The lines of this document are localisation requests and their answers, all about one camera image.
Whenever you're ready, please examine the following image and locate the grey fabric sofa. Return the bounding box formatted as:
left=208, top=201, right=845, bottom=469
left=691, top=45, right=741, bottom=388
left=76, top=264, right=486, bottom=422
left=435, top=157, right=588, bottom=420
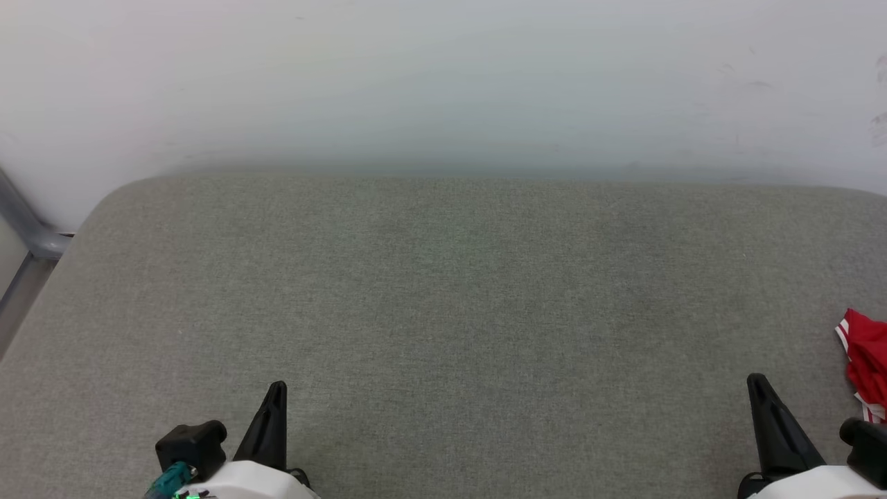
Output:
left=0, top=173, right=887, bottom=499

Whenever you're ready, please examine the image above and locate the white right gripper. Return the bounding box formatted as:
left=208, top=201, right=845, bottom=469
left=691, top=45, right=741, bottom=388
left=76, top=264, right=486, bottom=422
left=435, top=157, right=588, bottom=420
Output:
left=747, top=374, right=887, bottom=499

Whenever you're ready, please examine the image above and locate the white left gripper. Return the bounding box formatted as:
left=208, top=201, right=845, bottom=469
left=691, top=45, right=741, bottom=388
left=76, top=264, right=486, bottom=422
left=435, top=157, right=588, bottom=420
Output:
left=173, top=381, right=319, bottom=499

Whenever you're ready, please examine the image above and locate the red and white garment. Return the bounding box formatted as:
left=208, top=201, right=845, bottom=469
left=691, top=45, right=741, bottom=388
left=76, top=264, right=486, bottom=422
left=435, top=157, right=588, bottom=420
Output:
left=835, top=308, right=887, bottom=423

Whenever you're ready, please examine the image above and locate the grey metal rail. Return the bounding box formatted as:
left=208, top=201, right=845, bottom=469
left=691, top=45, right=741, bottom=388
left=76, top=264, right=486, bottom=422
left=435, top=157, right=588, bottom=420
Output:
left=0, top=166, right=73, bottom=347

